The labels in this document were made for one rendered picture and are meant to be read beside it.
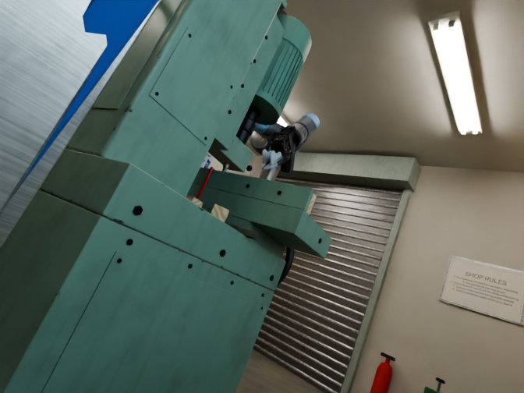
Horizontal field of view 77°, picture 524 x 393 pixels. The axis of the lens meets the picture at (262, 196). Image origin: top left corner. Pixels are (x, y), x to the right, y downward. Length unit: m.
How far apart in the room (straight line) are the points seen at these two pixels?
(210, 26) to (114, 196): 0.44
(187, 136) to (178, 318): 0.38
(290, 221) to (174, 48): 0.44
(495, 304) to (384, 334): 1.01
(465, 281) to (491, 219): 0.66
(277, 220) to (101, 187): 0.39
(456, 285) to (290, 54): 3.03
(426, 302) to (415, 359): 0.53
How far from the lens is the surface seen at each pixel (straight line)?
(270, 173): 1.75
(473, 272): 3.75
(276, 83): 1.06
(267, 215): 0.80
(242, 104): 0.94
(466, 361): 3.65
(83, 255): 0.55
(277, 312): 4.34
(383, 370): 3.61
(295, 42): 1.14
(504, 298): 3.69
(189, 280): 0.68
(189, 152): 0.76
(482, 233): 3.88
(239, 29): 0.89
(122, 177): 0.55
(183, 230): 0.64
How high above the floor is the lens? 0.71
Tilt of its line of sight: 14 degrees up
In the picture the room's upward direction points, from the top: 23 degrees clockwise
